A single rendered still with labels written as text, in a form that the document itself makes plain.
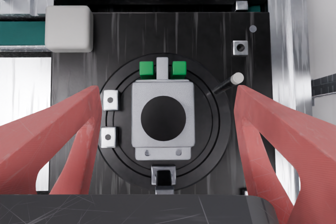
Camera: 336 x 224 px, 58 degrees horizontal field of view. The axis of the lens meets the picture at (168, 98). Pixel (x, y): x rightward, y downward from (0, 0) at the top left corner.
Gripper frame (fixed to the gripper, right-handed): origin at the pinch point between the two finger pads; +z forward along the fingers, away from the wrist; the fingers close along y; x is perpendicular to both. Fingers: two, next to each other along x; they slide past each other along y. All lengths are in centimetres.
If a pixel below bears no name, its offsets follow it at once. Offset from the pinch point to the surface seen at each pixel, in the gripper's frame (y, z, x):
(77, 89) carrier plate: 9.7, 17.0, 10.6
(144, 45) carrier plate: 2.6, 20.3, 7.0
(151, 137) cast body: 1.1, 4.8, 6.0
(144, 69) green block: 2.0, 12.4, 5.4
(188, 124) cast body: -1.4, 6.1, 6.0
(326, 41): -23.4, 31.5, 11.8
